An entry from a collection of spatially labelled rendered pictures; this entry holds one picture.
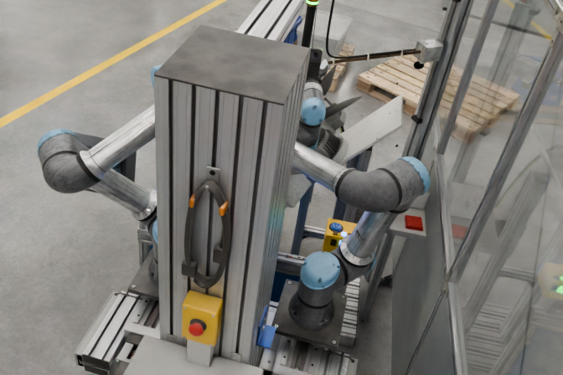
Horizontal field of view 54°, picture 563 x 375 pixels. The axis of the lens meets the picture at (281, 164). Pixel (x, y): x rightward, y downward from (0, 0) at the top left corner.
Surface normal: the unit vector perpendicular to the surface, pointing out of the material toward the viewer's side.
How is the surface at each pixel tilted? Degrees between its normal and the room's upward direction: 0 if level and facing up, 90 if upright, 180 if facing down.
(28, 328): 0
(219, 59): 0
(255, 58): 0
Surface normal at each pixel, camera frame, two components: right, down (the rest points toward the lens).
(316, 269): 0.01, -0.74
